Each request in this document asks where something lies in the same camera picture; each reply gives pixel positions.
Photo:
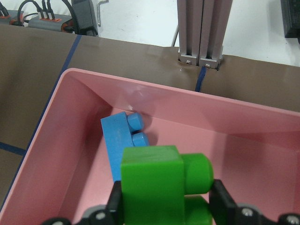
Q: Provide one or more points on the usb hub with cables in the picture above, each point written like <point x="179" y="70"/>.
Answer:
<point x="81" y="21"/>

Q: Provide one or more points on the black power adapter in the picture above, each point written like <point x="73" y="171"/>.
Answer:
<point x="291" y="18"/>

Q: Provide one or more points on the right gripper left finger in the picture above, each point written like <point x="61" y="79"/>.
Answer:
<point x="109" y="214"/>

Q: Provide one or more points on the aluminium profile post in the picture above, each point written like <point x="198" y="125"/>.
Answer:
<point x="202" y="25"/>

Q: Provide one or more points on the blue toy block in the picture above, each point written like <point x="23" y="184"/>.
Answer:
<point x="121" y="131"/>

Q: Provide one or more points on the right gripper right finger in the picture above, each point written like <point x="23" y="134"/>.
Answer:
<point x="225" y="211"/>

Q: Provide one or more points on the green toy block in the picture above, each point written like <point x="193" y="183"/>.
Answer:
<point x="161" y="186"/>

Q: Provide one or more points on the pink plastic box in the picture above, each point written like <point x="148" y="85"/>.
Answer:
<point x="254" y="149"/>

